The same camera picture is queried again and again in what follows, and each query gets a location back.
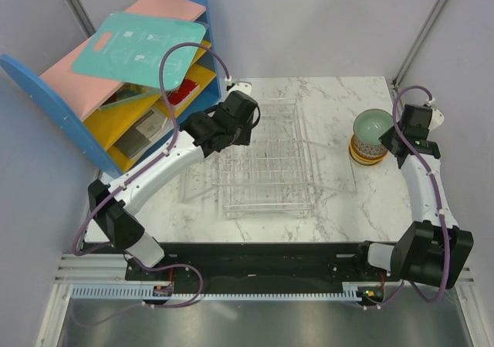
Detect mint green bowl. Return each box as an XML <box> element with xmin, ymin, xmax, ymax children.
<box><xmin>353</xmin><ymin>109</ymin><xmax>393</xmax><ymax>145</ymax></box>

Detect purple scale pattern bowl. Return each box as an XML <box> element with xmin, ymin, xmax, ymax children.
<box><xmin>350</xmin><ymin>134</ymin><xmax>387</xmax><ymax>155</ymax></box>

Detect orange yellow bowl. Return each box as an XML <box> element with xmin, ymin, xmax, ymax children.
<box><xmin>349</xmin><ymin>143</ymin><xmax>387</xmax><ymax>160</ymax></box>

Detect cream bowl with bird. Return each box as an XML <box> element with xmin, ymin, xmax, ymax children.
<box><xmin>350</xmin><ymin>156</ymin><xmax>384</xmax><ymax>167</ymax></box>

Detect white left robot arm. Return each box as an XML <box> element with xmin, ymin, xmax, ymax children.
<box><xmin>88</xmin><ymin>82</ymin><xmax>260</xmax><ymax>280</ymax></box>

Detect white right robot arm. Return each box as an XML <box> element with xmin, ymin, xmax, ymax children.
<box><xmin>353</xmin><ymin>105</ymin><xmax>474</xmax><ymax>289</ymax></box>

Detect red white box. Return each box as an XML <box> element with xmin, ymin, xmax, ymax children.
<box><xmin>167</xmin><ymin>79</ymin><xmax>201</xmax><ymax>113</ymax></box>

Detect grey setup guide booklet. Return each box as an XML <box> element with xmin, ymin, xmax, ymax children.
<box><xmin>114</xmin><ymin>106</ymin><xmax>173</xmax><ymax>160</ymax></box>

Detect blue pink yellow shelf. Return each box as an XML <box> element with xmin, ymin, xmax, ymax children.
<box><xmin>1</xmin><ymin>0</ymin><xmax>221</xmax><ymax>177</ymax></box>

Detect green book under board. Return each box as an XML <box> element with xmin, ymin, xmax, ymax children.
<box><xmin>98</xmin><ymin>83</ymin><xmax>161</xmax><ymax>111</ymax></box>

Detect teal cutting board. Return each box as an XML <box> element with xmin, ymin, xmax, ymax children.
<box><xmin>72</xmin><ymin>12</ymin><xmax>207</xmax><ymax>88</ymax></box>

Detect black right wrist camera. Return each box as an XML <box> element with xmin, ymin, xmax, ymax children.
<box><xmin>399</xmin><ymin>104</ymin><xmax>432</xmax><ymax>140</ymax></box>

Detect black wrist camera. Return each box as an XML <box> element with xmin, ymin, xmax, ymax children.
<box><xmin>399</xmin><ymin>104</ymin><xmax>432</xmax><ymax>140</ymax></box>
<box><xmin>224</xmin><ymin>90</ymin><xmax>261</xmax><ymax>128</ymax></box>

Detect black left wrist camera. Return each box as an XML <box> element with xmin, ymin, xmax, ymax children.
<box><xmin>224</xmin><ymin>90</ymin><xmax>261</xmax><ymax>128</ymax></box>

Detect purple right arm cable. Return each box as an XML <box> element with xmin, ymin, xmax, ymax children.
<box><xmin>391</xmin><ymin>85</ymin><xmax>452</xmax><ymax>304</ymax></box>

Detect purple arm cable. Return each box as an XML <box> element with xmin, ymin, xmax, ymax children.
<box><xmin>391</xmin><ymin>85</ymin><xmax>452</xmax><ymax>304</ymax></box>
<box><xmin>72</xmin><ymin>42</ymin><xmax>232</xmax><ymax>256</ymax></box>

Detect white wire dish rack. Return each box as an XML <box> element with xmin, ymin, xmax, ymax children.
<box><xmin>179</xmin><ymin>99</ymin><xmax>357</xmax><ymax>219</ymax></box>

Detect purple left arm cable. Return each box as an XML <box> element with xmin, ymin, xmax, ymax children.
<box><xmin>72</xmin><ymin>42</ymin><xmax>232</xmax><ymax>256</ymax></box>

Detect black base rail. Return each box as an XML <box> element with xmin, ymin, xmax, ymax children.
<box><xmin>125</xmin><ymin>242</ymin><xmax>385</xmax><ymax>294</ymax></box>

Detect white slotted cable duct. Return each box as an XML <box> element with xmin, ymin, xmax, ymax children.
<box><xmin>70</xmin><ymin>283</ymin><xmax>362</xmax><ymax>302</ymax></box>

